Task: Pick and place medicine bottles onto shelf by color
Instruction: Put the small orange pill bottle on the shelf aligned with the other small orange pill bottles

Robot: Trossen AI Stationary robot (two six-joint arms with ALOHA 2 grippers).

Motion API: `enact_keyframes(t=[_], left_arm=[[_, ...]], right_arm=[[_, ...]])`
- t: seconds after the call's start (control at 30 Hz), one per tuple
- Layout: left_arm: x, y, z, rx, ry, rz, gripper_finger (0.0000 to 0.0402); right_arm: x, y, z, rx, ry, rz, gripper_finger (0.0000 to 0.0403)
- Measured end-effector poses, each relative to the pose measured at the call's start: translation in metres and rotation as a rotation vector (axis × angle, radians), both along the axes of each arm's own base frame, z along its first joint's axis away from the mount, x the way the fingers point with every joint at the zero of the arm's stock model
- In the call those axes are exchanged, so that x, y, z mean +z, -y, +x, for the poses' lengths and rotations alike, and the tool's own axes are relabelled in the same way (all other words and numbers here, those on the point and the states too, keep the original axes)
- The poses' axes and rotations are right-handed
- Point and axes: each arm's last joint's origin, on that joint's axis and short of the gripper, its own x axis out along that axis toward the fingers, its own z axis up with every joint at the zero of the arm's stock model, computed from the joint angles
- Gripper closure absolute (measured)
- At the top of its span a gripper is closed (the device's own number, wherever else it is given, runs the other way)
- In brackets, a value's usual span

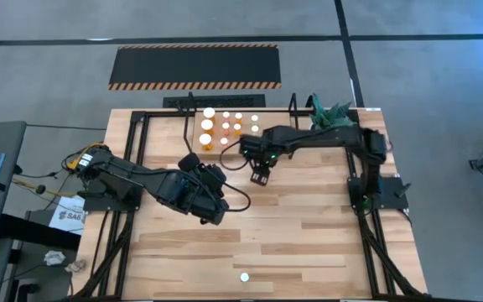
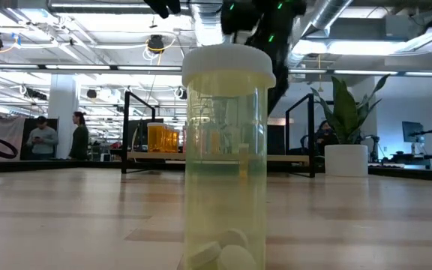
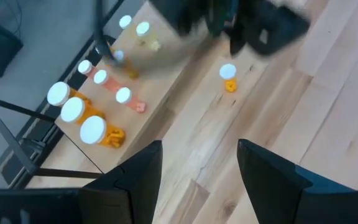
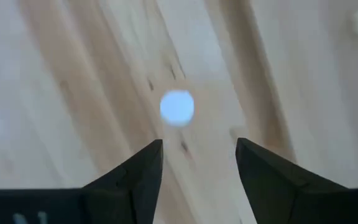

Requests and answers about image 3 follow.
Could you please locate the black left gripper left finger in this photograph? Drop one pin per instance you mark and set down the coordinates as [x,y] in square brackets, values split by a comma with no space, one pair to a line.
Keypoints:
[135,193]

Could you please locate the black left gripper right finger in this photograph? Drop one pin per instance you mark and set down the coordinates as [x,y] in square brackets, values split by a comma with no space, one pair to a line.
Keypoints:
[275,193]

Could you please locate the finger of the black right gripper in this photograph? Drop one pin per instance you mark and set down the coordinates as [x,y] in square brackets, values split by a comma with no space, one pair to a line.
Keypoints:
[236,45]

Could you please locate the large orange pill bottle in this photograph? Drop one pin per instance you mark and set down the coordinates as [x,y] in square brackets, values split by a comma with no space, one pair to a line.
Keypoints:
[58,93]
[72,109]
[93,129]

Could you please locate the small pale yellow pill bottle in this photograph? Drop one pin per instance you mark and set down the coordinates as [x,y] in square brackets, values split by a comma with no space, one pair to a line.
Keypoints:
[125,21]
[142,28]

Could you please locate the small pink pill bottle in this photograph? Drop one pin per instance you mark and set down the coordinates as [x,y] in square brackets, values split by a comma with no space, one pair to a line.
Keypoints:
[84,67]
[123,95]
[100,76]

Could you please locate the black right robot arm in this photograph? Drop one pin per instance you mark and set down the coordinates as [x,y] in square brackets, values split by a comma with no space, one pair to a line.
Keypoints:
[179,15]

